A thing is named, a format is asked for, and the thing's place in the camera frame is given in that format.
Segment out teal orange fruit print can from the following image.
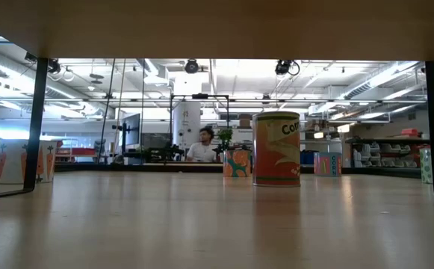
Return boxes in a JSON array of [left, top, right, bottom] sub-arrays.
[[223, 149, 252, 178]]

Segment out large orange corn can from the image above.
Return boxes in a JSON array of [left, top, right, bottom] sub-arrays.
[[252, 111, 302, 188]]

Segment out pink corn can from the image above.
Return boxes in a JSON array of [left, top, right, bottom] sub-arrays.
[[313, 152, 343, 177]]

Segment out white carrot print can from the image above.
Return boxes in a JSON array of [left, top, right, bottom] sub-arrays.
[[0, 138, 58, 185]]

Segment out light wooden shelf board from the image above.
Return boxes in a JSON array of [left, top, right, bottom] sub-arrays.
[[0, 0, 434, 63]]

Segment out potted green plant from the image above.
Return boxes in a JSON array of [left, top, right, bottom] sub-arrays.
[[216, 128, 235, 152]]

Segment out person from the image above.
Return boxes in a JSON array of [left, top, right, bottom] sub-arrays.
[[185, 126, 220, 164]]

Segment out white cylindrical column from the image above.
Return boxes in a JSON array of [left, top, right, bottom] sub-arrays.
[[172, 101, 202, 150]]

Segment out round black ceiling device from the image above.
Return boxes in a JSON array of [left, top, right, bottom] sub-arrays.
[[185, 58, 199, 75]]

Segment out black computer monitor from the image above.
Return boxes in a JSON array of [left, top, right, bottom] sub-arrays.
[[111, 113, 142, 149]]

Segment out blue storage bins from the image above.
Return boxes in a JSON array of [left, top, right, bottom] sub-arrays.
[[300, 149, 317, 166]]

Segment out red utility cart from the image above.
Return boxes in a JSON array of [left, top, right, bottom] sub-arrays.
[[54, 137, 98, 164]]

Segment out storage rack with bins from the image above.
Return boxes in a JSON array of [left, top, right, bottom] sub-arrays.
[[345, 136, 427, 170]]

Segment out black overhead device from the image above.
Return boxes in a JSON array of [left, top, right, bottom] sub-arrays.
[[47, 58, 63, 75]]

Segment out black metal gantry frame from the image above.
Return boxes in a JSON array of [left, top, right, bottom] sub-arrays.
[[169, 93, 231, 166]]

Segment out black table edge rail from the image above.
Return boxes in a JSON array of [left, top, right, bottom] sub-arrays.
[[54, 162, 423, 179]]

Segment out black ceiling camera with cable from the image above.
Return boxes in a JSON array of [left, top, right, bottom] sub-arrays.
[[275, 59, 300, 77]]

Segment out black hanging cable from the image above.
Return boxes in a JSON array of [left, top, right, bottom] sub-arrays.
[[96, 58, 117, 165]]

